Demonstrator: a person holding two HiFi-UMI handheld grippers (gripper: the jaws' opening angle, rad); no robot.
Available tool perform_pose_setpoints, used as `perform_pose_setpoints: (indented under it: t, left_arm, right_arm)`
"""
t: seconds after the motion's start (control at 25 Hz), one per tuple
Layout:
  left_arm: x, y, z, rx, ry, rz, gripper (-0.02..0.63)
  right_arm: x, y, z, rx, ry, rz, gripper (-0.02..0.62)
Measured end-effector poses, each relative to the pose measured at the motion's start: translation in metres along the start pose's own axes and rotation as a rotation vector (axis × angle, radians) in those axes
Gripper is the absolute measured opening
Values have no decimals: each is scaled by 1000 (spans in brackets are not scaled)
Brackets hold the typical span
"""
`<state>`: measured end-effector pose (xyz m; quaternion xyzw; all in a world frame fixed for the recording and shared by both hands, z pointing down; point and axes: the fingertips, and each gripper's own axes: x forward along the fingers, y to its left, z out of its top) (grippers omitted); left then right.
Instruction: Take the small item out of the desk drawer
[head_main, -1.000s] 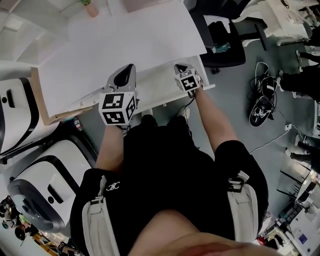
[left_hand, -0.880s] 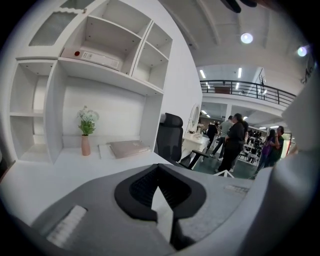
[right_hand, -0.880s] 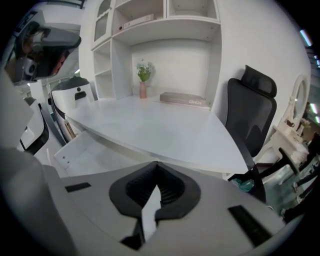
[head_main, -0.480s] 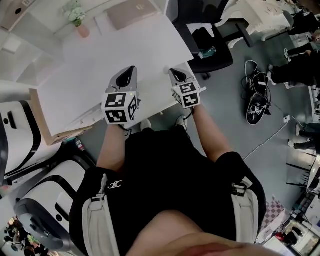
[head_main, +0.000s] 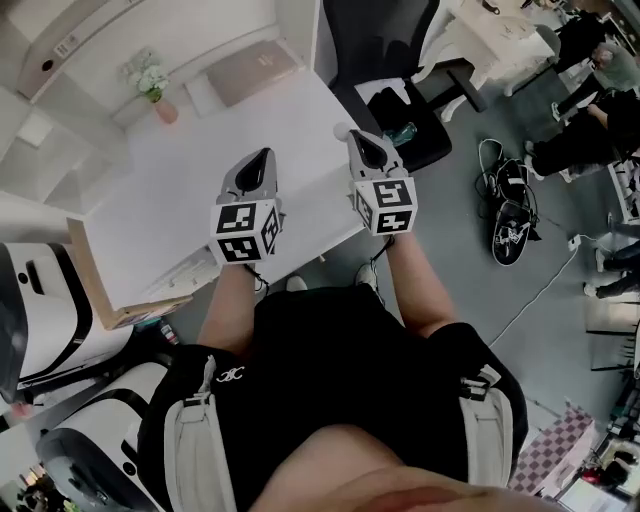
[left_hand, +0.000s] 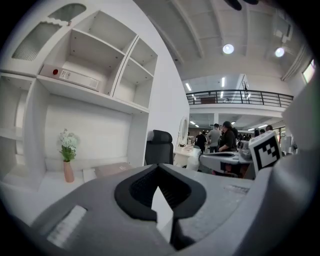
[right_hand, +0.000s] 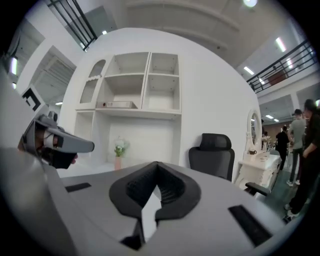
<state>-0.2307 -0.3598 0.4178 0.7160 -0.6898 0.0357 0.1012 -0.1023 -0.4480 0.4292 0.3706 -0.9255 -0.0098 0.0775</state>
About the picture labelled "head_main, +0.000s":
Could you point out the grey file binder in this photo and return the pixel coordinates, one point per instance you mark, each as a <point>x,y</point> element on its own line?
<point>75,35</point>

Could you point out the small red and white can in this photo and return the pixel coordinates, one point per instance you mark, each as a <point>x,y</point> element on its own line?
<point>170,334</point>

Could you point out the person's black shirt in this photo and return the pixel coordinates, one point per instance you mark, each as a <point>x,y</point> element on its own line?
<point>350,370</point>

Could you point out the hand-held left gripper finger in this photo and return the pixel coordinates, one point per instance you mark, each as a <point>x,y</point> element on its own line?
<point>271,175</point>
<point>234,176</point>

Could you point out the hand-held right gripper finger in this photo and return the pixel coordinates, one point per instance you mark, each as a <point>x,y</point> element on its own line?
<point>356,155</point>
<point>391,157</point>

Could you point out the person's bare neck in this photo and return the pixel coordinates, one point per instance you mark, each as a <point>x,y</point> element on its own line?
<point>380,475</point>

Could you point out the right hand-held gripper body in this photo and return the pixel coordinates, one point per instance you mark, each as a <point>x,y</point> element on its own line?
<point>390,205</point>

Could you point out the black cloth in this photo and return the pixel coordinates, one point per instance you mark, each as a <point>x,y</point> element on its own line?
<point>387,105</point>

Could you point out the white storage shelving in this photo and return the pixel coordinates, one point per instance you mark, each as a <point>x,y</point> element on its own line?
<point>627,192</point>

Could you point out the cardboard box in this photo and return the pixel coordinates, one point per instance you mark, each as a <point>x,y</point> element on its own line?
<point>92,270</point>

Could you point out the white dressing table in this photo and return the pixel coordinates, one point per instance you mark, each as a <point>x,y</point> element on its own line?
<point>490,35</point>

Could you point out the pink checkered cloth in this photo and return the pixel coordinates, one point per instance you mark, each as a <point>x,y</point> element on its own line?
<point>550,450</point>

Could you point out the person's white shoe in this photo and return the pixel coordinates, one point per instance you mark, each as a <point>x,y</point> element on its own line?
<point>366,275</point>
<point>296,283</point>

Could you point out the person's left forearm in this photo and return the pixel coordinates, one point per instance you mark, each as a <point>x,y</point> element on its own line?
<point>225,315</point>

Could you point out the pink laptop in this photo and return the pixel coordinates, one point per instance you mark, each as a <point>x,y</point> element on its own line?
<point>255,67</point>

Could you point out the person's left white shoe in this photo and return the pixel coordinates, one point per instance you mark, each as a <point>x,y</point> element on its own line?
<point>296,283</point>

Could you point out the black office chair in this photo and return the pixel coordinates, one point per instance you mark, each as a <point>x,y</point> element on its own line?
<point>380,30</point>

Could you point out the pink vase with white flowers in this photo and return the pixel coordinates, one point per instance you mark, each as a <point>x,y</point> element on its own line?
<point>167,111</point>

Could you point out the person's right white shoe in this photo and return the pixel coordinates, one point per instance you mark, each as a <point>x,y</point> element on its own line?
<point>366,275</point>

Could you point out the white desk with hutch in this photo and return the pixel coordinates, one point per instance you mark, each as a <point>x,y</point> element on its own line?
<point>200,150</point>

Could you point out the white power adapter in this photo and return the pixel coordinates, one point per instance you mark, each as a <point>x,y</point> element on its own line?
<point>573,242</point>

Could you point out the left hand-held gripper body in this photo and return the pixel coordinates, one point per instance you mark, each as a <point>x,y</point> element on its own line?
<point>245,230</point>

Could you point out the person's right forearm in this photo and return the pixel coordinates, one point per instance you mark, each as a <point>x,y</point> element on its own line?
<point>420,290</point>

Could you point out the white and black machine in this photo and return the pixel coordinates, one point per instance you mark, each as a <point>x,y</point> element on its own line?
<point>100,420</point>
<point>55,320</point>

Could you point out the grey chair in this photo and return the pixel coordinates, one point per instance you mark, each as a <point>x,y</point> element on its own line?
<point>547,37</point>

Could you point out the green bottle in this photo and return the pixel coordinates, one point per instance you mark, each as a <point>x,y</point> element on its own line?
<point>402,132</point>

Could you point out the white pad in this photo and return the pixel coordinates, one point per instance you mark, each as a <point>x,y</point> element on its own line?
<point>202,97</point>

